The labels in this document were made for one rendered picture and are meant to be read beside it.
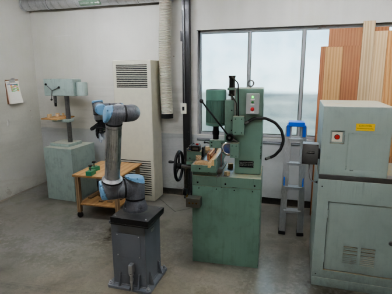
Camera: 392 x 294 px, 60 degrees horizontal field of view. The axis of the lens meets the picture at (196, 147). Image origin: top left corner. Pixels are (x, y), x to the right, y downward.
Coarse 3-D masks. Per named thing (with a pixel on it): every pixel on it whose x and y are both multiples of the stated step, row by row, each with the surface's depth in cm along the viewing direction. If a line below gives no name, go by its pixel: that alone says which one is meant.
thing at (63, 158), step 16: (48, 80) 439; (64, 80) 431; (80, 80) 443; (64, 96) 443; (64, 144) 445; (80, 144) 462; (48, 160) 447; (64, 160) 438; (80, 160) 450; (48, 176) 452; (64, 176) 443; (48, 192) 458; (64, 192) 449
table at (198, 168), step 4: (204, 156) 309; (224, 156) 324; (188, 160) 307; (196, 160) 295; (208, 160) 294; (220, 160) 303; (192, 164) 282; (196, 164) 282; (200, 164) 281; (216, 164) 282; (192, 168) 282; (196, 168) 282; (200, 168) 281; (204, 168) 280; (208, 168) 279; (212, 168) 279; (216, 168) 282; (208, 172) 280; (212, 172) 279
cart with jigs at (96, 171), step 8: (88, 168) 410; (96, 168) 397; (104, 168) 409; (120, 168) 409; (128, 168) 409; (136, 168) 417; (72, 176) 384; (80, 176) 381; (88, 176) 379; (96, 176) 377; (80, 184) 391; (80, 192) 392; (96, 192) 422; (80, 200) 393; (88, 200) 402; (96, 200) 402; (104, 200) 398; (112, 200) 396; (120, 200) 401; (80, 208) 393; (80, 216) 396
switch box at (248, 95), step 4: (248, 96) 268; (256, 96) 267; (248, 100) 269; (256, 100) 268; (248, 104) 270; (256, 104) 268; (248, 108) 270; (256, 108) 269; (248, 112) 271; (256, 112) 270
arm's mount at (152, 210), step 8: (152, 208) 268; (160, 208) 268; (112, 216) 251; (120, 216) 252; (128, 216) 252; (136, 216) 252; (144, 216) 252; (152, 216) 252; (120, 224) 250; (128, 224) 248; (136, 224) 246; (144, 224) 244; (152, 224) 251
